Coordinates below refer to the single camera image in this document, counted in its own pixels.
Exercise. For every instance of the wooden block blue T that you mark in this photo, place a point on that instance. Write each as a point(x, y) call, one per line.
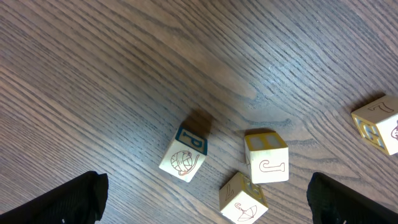
point(267, 156)

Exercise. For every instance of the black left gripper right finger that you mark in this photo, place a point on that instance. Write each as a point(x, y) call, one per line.
point(332, 202)

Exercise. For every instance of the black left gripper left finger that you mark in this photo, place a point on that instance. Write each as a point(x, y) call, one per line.
point(81, 200)

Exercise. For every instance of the wooden block orange top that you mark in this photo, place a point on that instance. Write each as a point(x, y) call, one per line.
point(377, 123)

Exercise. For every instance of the wooden block yellow side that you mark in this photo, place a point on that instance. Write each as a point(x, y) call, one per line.
point(242, 201)

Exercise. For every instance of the wooden block blue C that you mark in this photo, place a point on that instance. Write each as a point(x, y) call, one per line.
point(185, 154)

